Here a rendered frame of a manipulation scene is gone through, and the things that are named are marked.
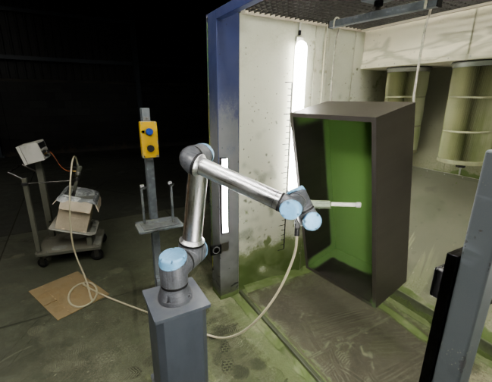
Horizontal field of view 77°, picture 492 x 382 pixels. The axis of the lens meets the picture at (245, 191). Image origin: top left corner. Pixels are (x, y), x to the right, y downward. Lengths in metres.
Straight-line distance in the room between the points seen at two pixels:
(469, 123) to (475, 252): 2.11
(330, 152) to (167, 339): 1.60
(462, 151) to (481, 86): 0.46
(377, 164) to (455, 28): 1.36
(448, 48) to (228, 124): 1.65
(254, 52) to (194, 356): 2.06
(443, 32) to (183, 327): 2.59
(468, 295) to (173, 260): 1.31
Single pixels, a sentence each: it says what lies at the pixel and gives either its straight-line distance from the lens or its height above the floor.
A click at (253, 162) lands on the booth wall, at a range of 2.55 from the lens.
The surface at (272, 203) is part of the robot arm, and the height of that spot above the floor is 1.28.
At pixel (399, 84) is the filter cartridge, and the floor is 1.84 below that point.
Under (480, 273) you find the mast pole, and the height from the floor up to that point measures 1.42.
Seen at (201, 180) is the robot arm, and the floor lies 1.30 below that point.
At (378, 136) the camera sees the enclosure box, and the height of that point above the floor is 1.54.
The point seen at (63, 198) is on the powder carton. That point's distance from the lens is 3.59.
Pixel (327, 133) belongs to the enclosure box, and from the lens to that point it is 2.30.
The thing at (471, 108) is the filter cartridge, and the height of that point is 1.66.
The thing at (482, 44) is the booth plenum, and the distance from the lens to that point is 2.70.
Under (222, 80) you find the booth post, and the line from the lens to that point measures 2.37.
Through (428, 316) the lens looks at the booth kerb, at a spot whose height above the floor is 0.10.
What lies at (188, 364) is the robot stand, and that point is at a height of 0.29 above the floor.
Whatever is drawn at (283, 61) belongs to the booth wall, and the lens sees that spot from 2.66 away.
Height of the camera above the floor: 1.72
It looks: 17 degrees down
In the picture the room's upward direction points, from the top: 1 degrees clockwise
